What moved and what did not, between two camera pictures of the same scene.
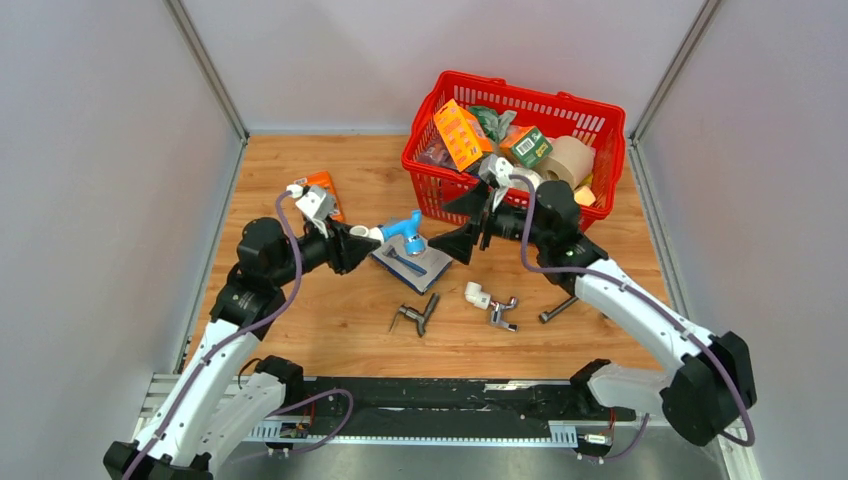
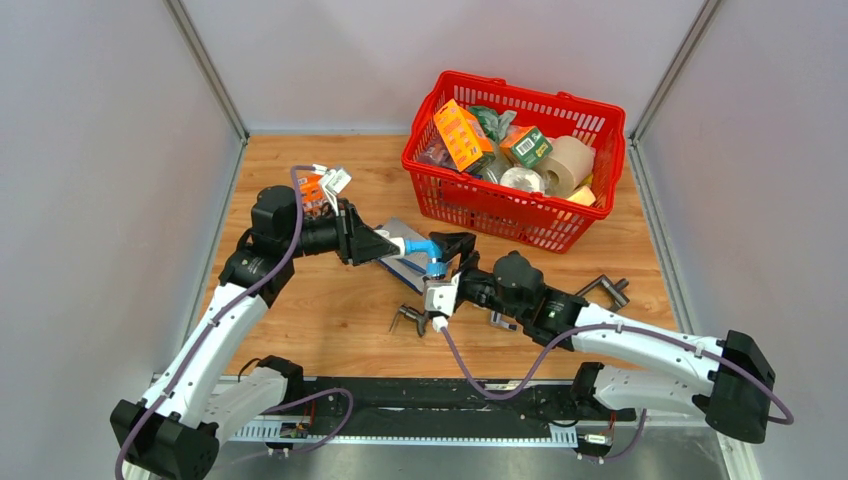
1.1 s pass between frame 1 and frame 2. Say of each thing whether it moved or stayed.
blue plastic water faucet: moved
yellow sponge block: stayed
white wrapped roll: stayed
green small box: stayed
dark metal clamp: stayed
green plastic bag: stayed
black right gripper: moved
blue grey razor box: stayed
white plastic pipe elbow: moved
